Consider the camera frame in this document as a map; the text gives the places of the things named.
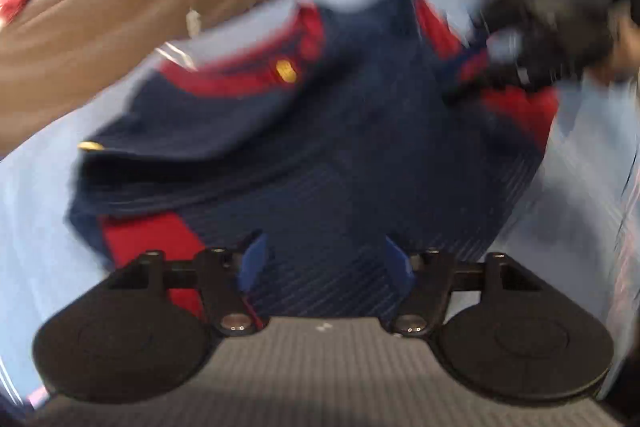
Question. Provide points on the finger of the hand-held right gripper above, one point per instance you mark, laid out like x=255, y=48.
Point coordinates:
x=492, y=82

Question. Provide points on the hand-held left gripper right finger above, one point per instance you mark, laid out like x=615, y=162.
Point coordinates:
x=397, y=264

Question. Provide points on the navy striped red shirt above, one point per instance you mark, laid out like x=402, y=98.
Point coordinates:
x=320, y=157

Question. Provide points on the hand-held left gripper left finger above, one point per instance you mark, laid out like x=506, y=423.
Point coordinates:
x=252, y=264

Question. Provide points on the light blue bed sheet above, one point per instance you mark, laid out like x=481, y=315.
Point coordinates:
x=45, y=227

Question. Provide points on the white hanging tag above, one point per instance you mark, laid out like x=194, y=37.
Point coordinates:
x=193, y=21

